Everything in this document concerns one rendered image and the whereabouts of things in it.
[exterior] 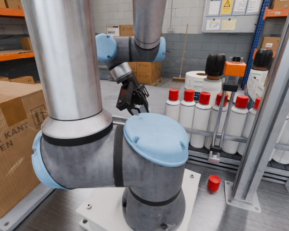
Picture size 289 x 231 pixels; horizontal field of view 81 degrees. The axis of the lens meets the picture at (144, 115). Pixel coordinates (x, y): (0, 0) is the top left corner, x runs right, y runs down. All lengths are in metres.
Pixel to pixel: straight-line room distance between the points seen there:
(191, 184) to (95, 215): 0.25
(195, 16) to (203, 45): 0.75
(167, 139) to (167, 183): 0.08
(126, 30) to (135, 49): 3.64
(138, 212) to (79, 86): 0.27
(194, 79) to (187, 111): 0.48
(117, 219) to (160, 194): 0.15
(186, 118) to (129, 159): 0.37
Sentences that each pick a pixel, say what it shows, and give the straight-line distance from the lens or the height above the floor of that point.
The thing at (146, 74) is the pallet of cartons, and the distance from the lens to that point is 4.09.
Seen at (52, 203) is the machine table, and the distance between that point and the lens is 0.60.
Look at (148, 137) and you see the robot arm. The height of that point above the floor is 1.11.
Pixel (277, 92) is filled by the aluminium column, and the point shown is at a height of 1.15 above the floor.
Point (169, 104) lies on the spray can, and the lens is 0.59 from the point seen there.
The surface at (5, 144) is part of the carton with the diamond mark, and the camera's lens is 0.53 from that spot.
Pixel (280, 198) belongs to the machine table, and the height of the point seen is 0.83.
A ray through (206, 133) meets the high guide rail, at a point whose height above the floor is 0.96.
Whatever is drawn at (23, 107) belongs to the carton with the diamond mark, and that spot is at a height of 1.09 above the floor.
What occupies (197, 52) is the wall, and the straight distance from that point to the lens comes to 5.16.
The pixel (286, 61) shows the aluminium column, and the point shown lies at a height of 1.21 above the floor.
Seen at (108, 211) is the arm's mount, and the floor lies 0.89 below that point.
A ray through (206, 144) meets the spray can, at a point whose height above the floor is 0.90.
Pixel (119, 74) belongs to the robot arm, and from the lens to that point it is 0.64.
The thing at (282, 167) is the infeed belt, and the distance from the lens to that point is 0.71.
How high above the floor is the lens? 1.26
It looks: 26 degrees down
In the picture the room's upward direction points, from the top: straight up
